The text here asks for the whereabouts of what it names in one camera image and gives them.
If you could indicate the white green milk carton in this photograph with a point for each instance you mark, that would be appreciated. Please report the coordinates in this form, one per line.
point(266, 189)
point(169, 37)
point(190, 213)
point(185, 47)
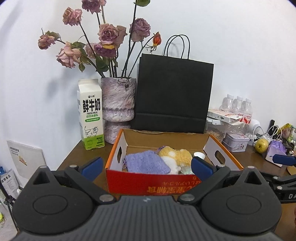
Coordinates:
point(89, 99)

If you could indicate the yellow white plush toy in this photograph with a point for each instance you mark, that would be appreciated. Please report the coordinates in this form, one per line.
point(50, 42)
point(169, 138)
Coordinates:
point(175, 159)

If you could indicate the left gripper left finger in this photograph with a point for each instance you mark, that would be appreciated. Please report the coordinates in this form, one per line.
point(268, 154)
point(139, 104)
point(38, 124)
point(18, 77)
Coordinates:
point(82, 177)

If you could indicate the clear water bottle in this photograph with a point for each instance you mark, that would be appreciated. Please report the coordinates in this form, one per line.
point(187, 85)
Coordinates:
point(227, 103)
point(236, 104)
point(246, 111)

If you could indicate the small decorated tin box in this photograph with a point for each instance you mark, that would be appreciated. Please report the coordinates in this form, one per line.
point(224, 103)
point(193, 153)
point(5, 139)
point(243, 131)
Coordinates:
point(235, 142)

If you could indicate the lilac knitted pouch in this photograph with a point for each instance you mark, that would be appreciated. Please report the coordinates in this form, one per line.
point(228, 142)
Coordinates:
point(147, 162)

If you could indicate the red orange cardboard box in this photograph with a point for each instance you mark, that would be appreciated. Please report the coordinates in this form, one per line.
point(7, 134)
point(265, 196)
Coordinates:
point(120, 181)

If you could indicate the right clear water bottle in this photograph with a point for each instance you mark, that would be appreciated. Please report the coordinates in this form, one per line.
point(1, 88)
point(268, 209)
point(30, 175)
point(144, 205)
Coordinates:
point(246, 111)

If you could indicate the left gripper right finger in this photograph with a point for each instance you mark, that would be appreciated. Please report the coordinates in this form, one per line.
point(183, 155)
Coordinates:
point(212, 178)

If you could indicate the colourful snack packet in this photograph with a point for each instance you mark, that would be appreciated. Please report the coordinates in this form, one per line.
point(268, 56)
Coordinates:
point(288, 133)

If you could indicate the middle clear water bottle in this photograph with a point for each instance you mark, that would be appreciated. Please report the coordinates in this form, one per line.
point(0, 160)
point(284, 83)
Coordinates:
point(236, 104)

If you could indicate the white round device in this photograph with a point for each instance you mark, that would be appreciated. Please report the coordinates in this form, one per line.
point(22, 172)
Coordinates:
point(253, 127)

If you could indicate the purple tissue pack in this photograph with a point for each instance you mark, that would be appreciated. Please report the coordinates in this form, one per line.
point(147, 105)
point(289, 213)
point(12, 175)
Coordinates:
point(275, 148)

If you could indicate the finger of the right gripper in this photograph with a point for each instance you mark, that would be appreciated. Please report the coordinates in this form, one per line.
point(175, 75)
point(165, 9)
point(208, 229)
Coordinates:
point(284, 160)

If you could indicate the white booklet against wall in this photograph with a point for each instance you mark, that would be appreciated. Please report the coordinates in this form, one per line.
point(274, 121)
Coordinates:
point(27, 159)

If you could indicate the clear plastic food container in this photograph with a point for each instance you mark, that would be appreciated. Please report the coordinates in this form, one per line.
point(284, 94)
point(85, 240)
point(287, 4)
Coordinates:
point(216, 128)

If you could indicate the black paper shopping bag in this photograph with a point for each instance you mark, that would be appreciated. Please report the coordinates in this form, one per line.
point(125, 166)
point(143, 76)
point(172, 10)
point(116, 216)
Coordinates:
point(173, 94)

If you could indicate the pink purple ceramic vase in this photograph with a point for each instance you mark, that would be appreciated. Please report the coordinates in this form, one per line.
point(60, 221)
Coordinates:
point(118, 101)

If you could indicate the yellow green apple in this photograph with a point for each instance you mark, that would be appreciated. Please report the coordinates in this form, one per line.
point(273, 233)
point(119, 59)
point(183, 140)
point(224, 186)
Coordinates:
point(261, 146)

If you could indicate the black charger plug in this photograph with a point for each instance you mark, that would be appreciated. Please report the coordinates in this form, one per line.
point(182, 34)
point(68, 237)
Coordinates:
point(271, 127)

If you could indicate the left clear water bottle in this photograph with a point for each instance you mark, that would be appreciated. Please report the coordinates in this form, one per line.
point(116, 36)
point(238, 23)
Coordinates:
point(227, 103)

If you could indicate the white flat carton box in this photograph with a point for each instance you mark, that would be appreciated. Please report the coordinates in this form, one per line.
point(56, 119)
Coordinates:
point(223, 116)

